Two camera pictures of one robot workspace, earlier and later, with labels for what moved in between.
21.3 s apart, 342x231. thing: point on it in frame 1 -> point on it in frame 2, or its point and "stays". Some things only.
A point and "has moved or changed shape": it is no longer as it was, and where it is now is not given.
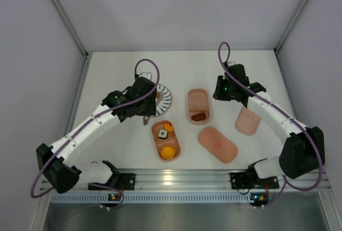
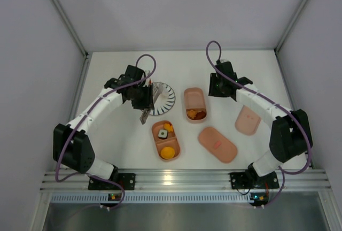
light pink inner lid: [247, 121] stays
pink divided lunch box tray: [199, 102] has moved or changed shape
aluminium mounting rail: [156, 180] stays
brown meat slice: [198, 116] has moved or changed shape
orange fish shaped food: [168, 127] stays
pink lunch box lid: [219, 146] stays
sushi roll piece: [163, 133] stays
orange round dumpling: [167, 153] stays
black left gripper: [149, 108] -> [147, 102]
